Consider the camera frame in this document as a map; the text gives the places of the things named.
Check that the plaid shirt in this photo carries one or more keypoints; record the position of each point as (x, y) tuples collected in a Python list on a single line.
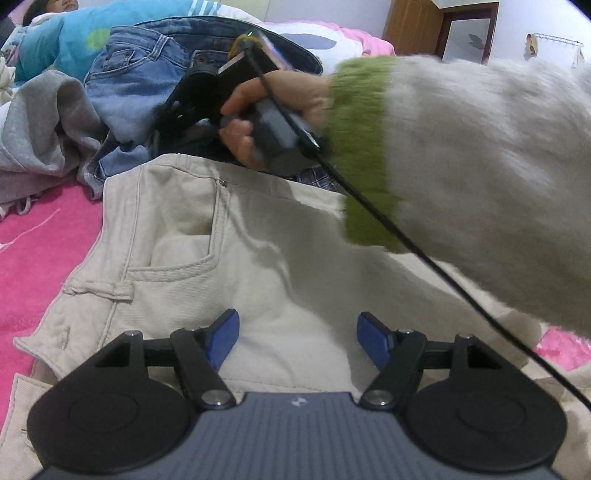
[(318, 177)]

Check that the wooden door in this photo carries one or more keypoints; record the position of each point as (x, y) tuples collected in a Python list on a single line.
[(411, 27)]

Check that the person's right forearm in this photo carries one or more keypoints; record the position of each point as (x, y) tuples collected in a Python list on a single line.
[(461, 152)]

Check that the beige pants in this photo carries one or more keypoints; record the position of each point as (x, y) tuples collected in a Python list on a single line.
[(277, 258)]

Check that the dark blue jeans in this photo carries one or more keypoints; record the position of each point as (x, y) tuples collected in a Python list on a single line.
[(295, 53)]

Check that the pink quilt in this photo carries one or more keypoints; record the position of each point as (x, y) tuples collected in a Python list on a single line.
[(351, 44)]

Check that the wall hook rack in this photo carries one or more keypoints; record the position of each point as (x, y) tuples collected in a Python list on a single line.
[(554, 40)]

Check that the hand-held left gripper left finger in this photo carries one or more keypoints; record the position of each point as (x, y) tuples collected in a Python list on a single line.
[(224, 337)]

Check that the white patterned cloth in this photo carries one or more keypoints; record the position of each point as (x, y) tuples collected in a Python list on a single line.
[(7, 78)]

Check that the person's right hand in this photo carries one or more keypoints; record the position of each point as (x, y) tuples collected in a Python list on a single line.
[(295, 92)]

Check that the grey hoodie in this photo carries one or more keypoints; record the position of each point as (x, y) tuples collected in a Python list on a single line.
[(37, 124)]

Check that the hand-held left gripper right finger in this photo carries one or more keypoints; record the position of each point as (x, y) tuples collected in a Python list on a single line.
[(371, 339)]

